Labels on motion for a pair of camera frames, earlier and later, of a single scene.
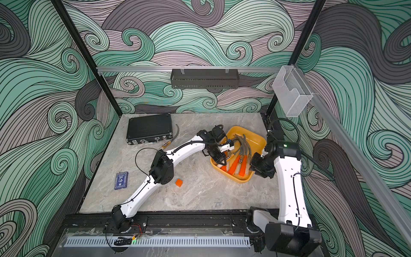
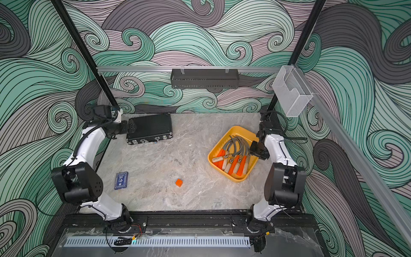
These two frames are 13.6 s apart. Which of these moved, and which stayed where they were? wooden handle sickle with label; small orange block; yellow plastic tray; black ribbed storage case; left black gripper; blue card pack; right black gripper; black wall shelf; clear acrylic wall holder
Moved: right black gripper; left black gripper; wooden handle sickle with label
Stayed: small orange block; black ribbed storage case; blue card pack; black wall shelf; clear acrylic wall holder; yellow plastic tray
